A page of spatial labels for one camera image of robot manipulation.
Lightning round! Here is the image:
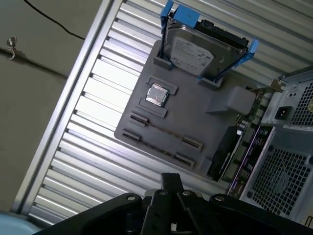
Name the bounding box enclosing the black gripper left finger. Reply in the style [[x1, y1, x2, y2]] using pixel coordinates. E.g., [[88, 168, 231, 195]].
[[36, 172, 173, 235]]

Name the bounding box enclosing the hard disk in blue carrier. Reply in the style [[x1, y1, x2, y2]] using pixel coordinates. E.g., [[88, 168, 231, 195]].
[[160, 0, 260, 85]]

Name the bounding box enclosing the graphics card with black cooler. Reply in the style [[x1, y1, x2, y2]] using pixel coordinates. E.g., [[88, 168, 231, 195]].
[[207, 79, 287, 183]]

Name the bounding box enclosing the grey power supply unit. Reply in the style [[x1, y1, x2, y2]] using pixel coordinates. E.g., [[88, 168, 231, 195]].
[[260, 80, 313, 128]]

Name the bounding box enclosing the purple port panel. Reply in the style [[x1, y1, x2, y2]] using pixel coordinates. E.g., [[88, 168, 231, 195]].
[[226, 126, 276, 196]]

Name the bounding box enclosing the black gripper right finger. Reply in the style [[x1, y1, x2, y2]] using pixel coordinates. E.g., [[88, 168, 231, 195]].
[[171, 172, 313, 235]]

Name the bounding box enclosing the silver CPU chip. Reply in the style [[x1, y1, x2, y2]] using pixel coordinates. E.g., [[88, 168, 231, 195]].
[[145, 83, 169, 107]]

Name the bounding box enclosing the black open PC case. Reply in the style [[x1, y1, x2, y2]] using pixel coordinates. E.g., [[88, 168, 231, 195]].
[[226, 65, 313, 235]]

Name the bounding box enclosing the small metal floor fitting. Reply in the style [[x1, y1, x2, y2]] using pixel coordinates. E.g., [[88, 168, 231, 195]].
[[6, 36, 18, 60]]

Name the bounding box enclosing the pale blue teach pendant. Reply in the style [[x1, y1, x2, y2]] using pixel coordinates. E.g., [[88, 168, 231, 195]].
[[0, 210, 44, 235]]

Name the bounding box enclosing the grey plastic parts rack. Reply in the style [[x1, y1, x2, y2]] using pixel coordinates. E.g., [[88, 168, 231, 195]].
[[114, 39, 257, 183]]

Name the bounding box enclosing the black floor cable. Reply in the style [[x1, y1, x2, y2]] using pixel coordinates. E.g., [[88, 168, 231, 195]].
[[23, 0, 86, 40]]

